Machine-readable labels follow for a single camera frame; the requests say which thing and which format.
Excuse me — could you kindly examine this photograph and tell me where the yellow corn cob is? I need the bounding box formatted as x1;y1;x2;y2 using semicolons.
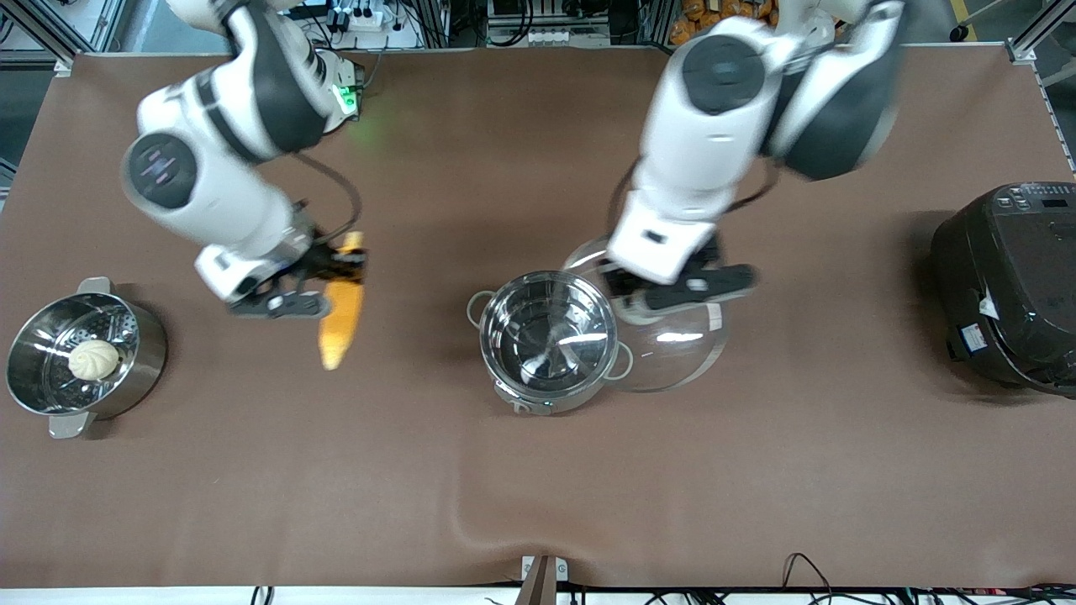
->
318;231;368;371

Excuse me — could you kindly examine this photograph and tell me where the glass pot lid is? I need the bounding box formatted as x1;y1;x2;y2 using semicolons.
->
561;237;729;394

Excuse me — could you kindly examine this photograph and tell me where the stainless steel steamer pot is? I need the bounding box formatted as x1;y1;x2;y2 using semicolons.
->
5;277;169;440

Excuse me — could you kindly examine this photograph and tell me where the white steamed bun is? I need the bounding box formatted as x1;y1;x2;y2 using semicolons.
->
68;339;120;381

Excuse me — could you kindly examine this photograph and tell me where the pile of orange breads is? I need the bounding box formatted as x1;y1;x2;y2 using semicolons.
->
669;0;778;46

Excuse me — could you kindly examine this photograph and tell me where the white power strip with plugs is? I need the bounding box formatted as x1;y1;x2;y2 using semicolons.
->
335;5;398;32

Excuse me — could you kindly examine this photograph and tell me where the brown table cloth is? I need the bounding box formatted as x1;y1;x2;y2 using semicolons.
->
0;46;1076;591

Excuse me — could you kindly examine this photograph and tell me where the black rice cooker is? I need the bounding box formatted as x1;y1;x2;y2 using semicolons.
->
930;181;1076;398

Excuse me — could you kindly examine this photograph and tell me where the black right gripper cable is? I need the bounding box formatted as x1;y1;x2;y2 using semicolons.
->
293;151;364;246

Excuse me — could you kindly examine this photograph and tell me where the metal table bracket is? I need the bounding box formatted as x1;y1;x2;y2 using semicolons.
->
514;554;570;605

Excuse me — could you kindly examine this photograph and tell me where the aluminium frame profile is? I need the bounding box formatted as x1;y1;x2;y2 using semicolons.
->
1005;0;1076;66
0;0;127;72

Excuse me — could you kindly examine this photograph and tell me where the black looped cable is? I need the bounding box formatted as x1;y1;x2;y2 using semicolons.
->
782;552;835;605

